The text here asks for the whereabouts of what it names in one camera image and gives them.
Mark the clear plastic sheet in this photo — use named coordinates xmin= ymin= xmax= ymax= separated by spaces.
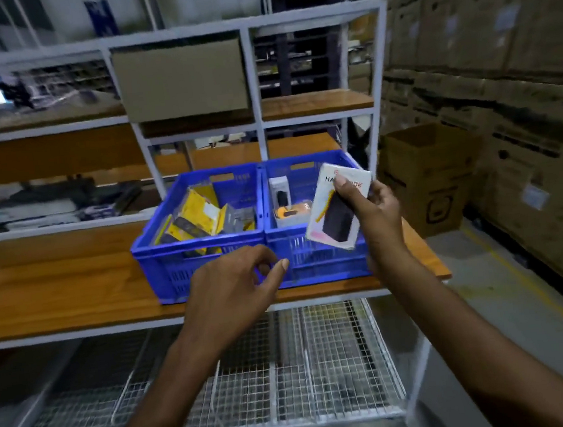
xmin=41 ymin=86 xmax=121 ymax=113

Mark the flat brown cardboard box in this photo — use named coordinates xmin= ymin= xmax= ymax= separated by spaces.
xmin=110 ymin=36 xmax=252 ymax=126

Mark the white wire mesh shelf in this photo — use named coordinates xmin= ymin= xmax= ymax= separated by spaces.
xmin=0 ymin=294 xmax=412 ymax=427

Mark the black flat case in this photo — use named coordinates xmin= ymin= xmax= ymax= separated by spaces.
xmin=5 ymin=176 xmax=97 ymax=208

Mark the white metal shelving rack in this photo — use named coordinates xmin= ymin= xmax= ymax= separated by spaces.
xmin=0 ymin=0 xmax=466 ymax=427

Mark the brown pigeonhole shelving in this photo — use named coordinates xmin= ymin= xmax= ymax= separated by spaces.
xmin=24 ymin=57 xmax=118 ymax=105

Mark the open brown cardboard box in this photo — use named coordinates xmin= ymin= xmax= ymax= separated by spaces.
xmin=375 ymin=118 xmax=491 ymax=242

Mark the group of yellow charger boxes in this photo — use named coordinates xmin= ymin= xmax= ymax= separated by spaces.
xmin=148 ymin=178 xmax=261 ymax=261

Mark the white plastic packet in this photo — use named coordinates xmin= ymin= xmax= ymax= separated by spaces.
xmin=0 ymin=198 xmax=83 ymax=233

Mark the person's right forearm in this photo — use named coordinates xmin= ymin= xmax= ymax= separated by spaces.
xmin=366 ymin=231 xmax=563 ymax=427

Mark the person's right hand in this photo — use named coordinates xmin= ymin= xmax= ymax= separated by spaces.
xmin=332 ymin=168 xmax=409 ymax=278

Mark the dark metal storage rack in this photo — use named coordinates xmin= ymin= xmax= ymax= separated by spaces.
xmin=246 ymin=0 xmax=358 ymax=100

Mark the blue plastic crate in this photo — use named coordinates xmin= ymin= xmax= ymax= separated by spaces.
xmin=124 ymin=162 xmax=275 ymax=308
xmin=256 ymin=146 xmax=383 ymax=290

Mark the stack of large cardboard cartons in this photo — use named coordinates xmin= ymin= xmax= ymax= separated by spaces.
xmin=370 ymin=0 xmax=563 ymax=329

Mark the blue sign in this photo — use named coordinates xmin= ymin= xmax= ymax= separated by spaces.
xmin=84 ymin=0 xmax=121 ymax=39

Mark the small white box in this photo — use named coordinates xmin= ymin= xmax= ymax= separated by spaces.
xmin=273 ymin=199 xmax=316 ymax=230

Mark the person's left hand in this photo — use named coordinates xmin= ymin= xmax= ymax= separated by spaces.
xmin=175 ymin=241 xmax=299 ymax=360

